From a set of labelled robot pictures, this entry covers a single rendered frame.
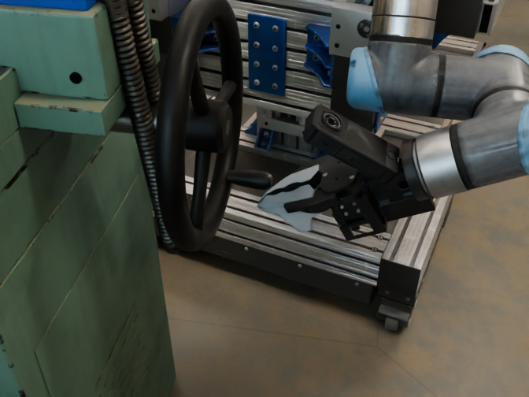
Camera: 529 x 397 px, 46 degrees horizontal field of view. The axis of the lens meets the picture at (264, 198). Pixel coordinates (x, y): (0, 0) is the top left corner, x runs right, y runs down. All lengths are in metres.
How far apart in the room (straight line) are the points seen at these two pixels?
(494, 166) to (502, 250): 1.18
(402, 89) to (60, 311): 0.50
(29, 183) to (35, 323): 0.17
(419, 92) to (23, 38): 0.43
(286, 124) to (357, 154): 0.91
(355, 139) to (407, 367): 0.89
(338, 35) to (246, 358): 0.76
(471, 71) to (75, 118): 0.44
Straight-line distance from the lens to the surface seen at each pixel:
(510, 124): 0.69
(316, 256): 1.47
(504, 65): 0.78
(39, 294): 0.79
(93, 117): 0.65
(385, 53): 0.75
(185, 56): 0.60
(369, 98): 0.76
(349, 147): 0.68
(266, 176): 0.79
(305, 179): 0.77
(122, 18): 0.65
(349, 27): 1.15
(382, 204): 0.75
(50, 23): 0.64
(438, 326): 1.61
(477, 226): 1.92
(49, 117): 0.67
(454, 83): 0.76
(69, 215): 0.82
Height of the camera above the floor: 1.18
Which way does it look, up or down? 38 degrees down
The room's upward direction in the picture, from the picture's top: straight up
